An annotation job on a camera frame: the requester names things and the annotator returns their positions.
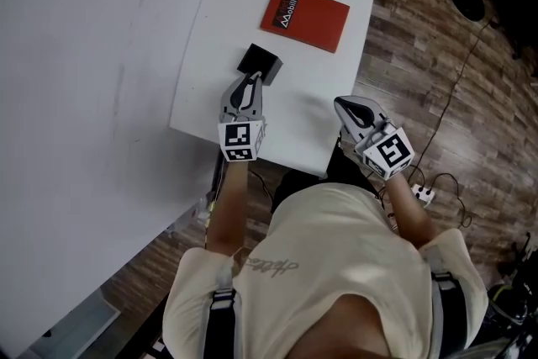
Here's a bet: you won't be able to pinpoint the large white table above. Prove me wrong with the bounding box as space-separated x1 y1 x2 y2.
0 0 291 359

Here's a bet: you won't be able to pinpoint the person's cream shirt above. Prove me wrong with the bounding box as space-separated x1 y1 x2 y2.
161 182 489 359

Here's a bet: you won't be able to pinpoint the long black floor cable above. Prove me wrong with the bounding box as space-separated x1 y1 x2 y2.
414 18 493 166

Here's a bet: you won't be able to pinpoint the person's left forearm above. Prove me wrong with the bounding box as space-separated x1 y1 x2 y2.
205 159 250 257

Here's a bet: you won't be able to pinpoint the white shelf unit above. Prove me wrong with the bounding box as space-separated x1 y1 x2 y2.
16 288 122 359

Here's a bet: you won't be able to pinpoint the small black box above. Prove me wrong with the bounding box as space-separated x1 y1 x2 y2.
236 43 284 87

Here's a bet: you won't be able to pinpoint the white power strip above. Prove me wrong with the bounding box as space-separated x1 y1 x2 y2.
410 182 436 206

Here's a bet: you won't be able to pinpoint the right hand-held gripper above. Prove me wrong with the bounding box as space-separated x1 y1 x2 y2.
333 94 416 182

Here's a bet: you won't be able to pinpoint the black green bag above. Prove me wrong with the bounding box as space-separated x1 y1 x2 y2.
486 234 538 359

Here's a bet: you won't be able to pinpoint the red book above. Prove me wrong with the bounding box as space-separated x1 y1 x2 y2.
259 0 351 55

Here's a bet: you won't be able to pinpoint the small white table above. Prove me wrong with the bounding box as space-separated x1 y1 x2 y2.
168 0 380 179

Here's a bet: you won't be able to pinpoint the black grey shoulder strap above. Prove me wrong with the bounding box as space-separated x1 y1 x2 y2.
208 287 240 359
430 270 468 355

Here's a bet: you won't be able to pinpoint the person's right forearm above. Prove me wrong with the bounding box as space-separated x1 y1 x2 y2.
383 174 437 250

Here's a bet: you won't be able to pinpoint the black coiled cable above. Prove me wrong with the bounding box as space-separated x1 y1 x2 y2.
431 172 472 229

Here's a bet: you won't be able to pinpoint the person's black trousers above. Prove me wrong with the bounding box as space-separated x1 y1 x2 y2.
271 140 380 216

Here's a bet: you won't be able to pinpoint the black metal frame chair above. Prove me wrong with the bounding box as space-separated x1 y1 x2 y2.
137 301 174 359

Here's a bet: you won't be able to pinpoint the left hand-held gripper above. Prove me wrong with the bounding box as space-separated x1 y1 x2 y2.
216 71 268 163

